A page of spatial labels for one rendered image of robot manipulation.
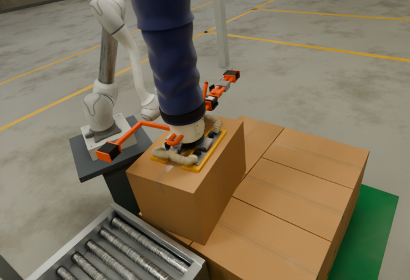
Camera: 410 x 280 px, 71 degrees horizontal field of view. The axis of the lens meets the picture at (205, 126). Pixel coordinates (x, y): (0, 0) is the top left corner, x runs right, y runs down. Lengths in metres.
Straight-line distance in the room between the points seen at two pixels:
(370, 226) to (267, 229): 1.02
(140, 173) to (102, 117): 0.59
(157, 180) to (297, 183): 0.89
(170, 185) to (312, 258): 0.76
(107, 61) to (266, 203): 1.30
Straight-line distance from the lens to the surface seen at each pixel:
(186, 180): 1.37
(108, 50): 1.94
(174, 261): 1.61
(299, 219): 1.72
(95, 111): 1.91
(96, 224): 1.84
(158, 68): 1.25
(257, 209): 1.75
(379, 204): 2.65
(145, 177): 1.45
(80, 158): 2.09
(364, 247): 2.37
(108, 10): 1.70
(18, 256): 2.83
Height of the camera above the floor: 1.90
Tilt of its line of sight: 34 degrees down
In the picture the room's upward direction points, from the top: 9 degrees counter-clockwise
